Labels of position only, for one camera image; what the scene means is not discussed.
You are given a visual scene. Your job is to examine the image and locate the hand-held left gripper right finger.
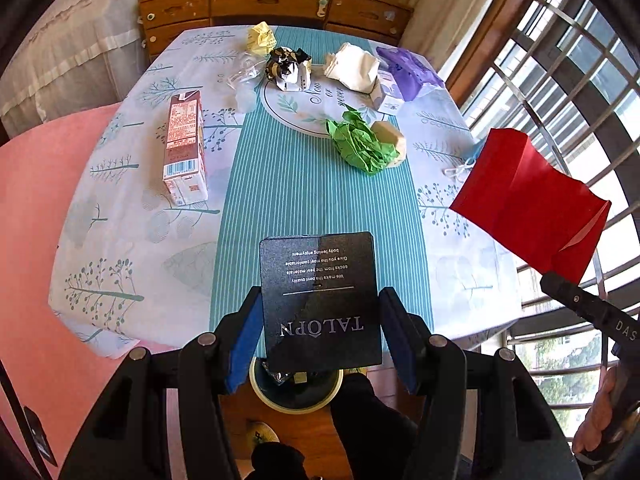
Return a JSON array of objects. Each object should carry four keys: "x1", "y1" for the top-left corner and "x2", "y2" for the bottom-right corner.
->
[{"x1": 378, "y1": 286, "x2": 588, "y2": 480}]

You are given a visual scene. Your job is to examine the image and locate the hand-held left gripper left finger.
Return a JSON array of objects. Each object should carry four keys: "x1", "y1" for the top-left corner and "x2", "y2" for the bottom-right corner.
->
[{"x1": 59, "y1": 287, "x2": 266, "y2": 480}]

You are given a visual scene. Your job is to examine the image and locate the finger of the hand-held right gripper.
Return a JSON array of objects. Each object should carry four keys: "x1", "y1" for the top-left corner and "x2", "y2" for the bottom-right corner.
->
[{"x1": 540, "y1": 271, "x2": 608, "y2": 323}]

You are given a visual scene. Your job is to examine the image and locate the black printed card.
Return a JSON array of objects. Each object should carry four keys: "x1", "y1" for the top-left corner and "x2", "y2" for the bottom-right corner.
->
[{"x1": 259, "y1": 231, "x2": 385, "y2": 373}]

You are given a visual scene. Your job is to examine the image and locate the red paper envelope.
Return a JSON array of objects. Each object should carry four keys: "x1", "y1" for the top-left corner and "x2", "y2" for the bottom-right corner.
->
[{"x1": 448, "y1": 128, "x2": 612, "y2": 286}]

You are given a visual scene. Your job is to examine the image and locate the green paper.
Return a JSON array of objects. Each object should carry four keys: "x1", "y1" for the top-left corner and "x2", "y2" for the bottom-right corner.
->
[{"x1": 325, "y1": 108, "x2": 397, "y2": 176}]

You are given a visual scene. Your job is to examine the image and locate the beige paper ball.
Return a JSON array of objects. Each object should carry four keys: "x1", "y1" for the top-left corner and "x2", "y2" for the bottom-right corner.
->
[{"x1": 371, "y1": 120, "x2": 407, "y2": 167}]

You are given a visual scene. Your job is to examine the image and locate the brown milk carton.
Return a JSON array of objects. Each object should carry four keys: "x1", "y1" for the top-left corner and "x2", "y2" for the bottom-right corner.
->
[{"x1": 161, "y1": 90, "x2": 209, "y2": 207}]

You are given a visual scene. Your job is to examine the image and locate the small white box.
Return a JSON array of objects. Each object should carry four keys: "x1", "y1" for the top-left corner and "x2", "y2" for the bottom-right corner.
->
[{"x1": 370, "y1": 71, "x2": 405, "y2": 116}]

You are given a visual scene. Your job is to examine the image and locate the purple plastic bag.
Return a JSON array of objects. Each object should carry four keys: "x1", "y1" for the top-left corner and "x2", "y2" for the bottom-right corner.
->
[{"x1": 375, "y1": 46, "x2": 446, "y2": 102}]

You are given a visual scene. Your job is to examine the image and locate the person's right hand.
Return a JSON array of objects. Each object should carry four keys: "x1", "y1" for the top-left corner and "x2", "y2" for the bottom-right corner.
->
[{"x1": 571, "y1": 366, "x2": 627, "y2": 457}]

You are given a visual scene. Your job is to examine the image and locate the metal window grille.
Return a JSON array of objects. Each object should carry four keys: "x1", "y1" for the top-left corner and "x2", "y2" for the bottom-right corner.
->
[{"x1": 450, "y1": 0, "x2": 640, "y2": 441}]

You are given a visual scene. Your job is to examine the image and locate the person's dark clothed leg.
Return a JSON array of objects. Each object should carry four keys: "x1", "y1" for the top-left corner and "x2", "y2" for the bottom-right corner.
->
[{"x1": 250, "y1": 374, "x2": 418, "y2": 480}]

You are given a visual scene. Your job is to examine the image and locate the yellow patterned slipper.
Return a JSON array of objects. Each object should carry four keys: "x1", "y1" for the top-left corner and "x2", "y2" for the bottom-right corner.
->
[{"x1": 245, "y1": 422, "x2": 281, "y2": 448}]

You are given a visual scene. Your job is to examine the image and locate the tree print tablecloth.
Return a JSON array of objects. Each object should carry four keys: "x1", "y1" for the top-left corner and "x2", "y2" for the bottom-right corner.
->
[{"x1": 48, "y1": 25, "x2": 523, "y2": 361}]

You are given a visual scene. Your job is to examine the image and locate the pink bed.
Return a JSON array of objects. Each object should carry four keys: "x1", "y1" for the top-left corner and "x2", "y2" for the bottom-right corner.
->
[{"x1": 0, "y1": 102, "x2": 181, "y2": 480}]

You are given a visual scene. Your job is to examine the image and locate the clear plastic wrapper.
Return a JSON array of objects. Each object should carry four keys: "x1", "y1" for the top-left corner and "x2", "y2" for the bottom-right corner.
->
[{"x1": 227, "y1": 51, "x2": 263, "y2": 88}]

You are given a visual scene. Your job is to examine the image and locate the cream paper bag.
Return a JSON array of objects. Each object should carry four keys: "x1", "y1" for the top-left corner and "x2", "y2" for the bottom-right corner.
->
[{"x1": 323, "y1": 42, "x2": 382, "y2": 95}]

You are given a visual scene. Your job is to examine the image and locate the black white crumpled wrapper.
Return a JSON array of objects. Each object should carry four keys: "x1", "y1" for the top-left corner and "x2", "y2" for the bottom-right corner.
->
[{"x1": 263, "y1": 46, "x2": 314, "y2": 93}]

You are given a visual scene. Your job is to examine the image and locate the yellow crumpled paper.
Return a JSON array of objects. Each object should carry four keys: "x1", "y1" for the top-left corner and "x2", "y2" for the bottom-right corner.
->
[{"x1": 246, "y1": 21, "x2": 279, "y2": 58}]

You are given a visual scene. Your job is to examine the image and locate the wooden desk with drawers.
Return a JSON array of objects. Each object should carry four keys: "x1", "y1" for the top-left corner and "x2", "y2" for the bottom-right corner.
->
[{"x1": 138, "y1": 0, "x2": 415, "y2": 63}]

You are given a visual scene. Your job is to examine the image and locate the lace-covered cabinet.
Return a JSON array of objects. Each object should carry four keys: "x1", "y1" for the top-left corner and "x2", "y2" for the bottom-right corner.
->
[{"x1": 0, "y1": 0, "x2": 161, "y2": 136}]

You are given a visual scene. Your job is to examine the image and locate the wooden window frame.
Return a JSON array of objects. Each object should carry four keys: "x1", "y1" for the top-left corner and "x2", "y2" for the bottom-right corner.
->
[{"x1": 445, "y1": 0, "x2": 551, "y2": 93}]

